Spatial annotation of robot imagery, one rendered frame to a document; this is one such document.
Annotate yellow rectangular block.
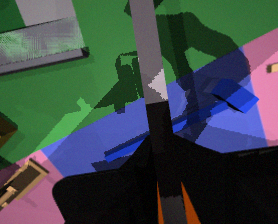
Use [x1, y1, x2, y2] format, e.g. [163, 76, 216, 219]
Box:
[0, 117, 18, 148]

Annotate green flat mat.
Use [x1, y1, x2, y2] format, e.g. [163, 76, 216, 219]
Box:
[0, 0, 278, 170]

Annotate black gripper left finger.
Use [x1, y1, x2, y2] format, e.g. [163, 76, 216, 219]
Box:
[52, 135, 159, 224]

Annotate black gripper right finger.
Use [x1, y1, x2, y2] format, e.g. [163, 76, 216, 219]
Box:
[174, 134, 278, 224]

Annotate tan rectangular bar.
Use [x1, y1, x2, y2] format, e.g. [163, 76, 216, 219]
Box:
[266, 63, 278, 73]

